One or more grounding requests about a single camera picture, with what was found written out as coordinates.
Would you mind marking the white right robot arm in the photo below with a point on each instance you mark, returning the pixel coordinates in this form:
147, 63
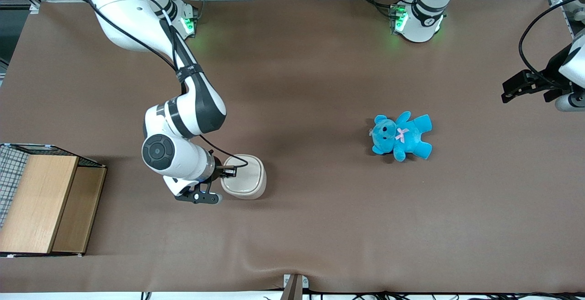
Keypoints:
128, 7

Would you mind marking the blue teddy bear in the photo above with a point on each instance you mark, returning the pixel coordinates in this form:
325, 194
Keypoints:
404, 135

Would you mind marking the white trash can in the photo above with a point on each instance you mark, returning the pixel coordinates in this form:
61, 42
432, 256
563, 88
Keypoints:
249, 192

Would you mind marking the brown table cover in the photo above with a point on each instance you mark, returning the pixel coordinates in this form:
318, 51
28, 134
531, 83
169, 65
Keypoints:
320, 85

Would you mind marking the wooden shelf box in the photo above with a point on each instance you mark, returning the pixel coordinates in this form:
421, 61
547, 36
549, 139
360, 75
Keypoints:
41, 199

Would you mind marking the white trash can lid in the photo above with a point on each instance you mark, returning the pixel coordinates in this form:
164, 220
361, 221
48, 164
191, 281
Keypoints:
249, 176

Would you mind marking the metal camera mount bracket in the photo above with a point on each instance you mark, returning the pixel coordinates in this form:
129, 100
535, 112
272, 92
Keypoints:
295, 286

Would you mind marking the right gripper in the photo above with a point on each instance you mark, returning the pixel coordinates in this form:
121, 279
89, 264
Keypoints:
219, 168

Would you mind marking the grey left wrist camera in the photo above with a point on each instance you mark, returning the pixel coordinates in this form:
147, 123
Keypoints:
569, 102

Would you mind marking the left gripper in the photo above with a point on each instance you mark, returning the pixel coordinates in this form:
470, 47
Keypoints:
545, 83

